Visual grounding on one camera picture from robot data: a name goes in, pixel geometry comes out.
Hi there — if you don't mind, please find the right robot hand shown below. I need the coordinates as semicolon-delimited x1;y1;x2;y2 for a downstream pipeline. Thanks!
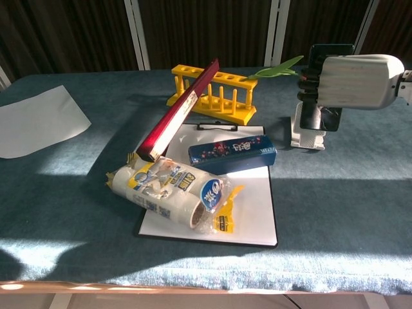
297;53;406;111

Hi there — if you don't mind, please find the black smartphone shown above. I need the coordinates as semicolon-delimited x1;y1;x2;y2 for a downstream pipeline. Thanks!
299;44;356;132

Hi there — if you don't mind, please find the white phone stand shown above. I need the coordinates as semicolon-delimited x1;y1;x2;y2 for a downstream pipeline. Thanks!
289;102;326;151

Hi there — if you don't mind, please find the artificial pink tulip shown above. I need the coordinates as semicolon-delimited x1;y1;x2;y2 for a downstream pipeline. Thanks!
247;55;305;80

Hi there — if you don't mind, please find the yellow test tube rack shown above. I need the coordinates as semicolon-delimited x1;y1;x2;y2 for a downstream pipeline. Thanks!
166;64;258;126

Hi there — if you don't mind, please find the blue table cloth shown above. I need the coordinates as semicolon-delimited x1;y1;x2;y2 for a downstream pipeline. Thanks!
0;62;412;295

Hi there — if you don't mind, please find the blue toothpaste box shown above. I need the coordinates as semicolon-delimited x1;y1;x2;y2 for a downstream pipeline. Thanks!
188;134;277;169

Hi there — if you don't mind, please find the black clipboard with white paper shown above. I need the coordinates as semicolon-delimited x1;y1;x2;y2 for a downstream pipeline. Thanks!
136;121;279;248

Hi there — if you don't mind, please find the long red flat box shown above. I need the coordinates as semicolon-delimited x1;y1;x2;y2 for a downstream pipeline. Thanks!
136;58;220;163

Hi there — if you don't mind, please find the wrapped pack of white rolls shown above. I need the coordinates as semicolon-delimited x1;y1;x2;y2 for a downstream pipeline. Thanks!
105;153;246;235

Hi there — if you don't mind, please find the white paper sheet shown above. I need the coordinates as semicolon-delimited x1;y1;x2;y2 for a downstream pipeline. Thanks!
0;85;93;159

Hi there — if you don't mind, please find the white partition post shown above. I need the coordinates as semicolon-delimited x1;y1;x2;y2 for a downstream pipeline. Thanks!
124;0;151;71
0;64;13;93
263;0;291;67
352;0;380;55

